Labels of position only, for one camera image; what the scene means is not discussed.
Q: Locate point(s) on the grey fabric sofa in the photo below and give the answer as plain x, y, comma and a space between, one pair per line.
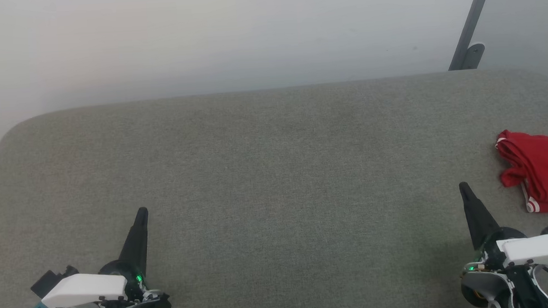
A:
281, 196

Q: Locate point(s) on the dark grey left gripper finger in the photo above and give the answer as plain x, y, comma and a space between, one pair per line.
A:
137, 245

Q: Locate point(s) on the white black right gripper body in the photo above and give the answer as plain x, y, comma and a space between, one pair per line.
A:
532, 250

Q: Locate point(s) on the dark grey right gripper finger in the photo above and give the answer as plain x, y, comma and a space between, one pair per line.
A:
479, 220

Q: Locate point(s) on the red white lettered jersey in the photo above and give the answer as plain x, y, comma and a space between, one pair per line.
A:
544, 172

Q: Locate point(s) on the grey metal pole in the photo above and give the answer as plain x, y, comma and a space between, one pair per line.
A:
471, 21

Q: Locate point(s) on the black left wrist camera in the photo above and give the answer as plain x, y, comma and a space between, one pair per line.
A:
48, 281

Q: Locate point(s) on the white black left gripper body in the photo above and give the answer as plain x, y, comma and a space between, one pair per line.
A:
84, 288

